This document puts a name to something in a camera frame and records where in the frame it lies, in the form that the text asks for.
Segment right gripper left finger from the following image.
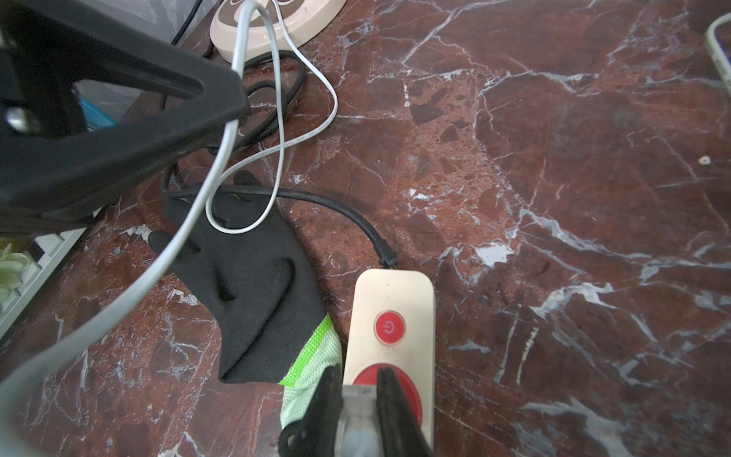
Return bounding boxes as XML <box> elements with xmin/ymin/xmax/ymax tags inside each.
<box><xmin>278</xmin><ymin>366</ymin><xmax>343</xmax><ymax>457</ymax></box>

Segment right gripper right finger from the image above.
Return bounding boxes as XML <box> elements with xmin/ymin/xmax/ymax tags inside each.
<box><xmin>376</xmin><ymin>368</ymin><xmax>433</xmax><ymax>457</ymax></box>

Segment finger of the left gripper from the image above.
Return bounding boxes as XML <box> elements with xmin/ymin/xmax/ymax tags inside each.
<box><xmin>1</xmin><ymin>1</ymin><xmax>249</xmax><ymax>234</ymax></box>

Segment beige red power strip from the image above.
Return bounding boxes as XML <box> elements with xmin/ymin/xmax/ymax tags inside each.
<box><xmin>344</xmin><ymin>268</ymin><xmax>436</xmax><ymax>445</ymax></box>

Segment black work glove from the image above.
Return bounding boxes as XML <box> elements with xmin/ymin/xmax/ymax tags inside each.
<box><xmin>147</xmin><ymin>169</ymin><xmax>344</xmax><ymax>430</ymax></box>

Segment green fan white cable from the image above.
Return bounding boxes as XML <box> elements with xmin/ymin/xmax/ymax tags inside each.
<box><xmin>703</xmin><ymin>10</ymin><xmax>731</xmax><ymax>95</ymax></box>

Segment beige desk fan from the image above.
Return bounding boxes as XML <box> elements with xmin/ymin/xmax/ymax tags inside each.
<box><xmin>209</xmin><ymin>0</ymin><xmax>346</xmax><ymax>63</ymax></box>

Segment black power strip cable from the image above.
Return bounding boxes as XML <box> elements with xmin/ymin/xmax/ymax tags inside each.
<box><xmin>159</xmin><ymin>0</ymin><xmax>399</xmax><ymax>270</ymax></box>

